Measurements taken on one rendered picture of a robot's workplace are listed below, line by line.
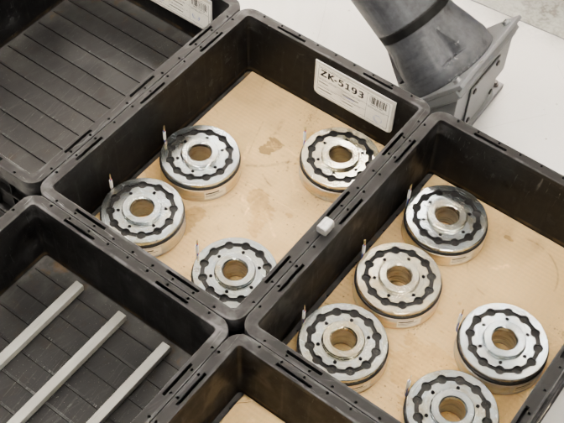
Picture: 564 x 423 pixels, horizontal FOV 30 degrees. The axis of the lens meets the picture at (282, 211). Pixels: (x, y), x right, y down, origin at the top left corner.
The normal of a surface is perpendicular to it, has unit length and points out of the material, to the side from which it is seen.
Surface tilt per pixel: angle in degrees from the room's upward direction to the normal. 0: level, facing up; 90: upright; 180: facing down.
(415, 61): 67
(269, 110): 0
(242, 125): 0
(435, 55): 46
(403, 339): 0
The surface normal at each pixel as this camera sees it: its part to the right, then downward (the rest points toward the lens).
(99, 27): 0.03, -0.60
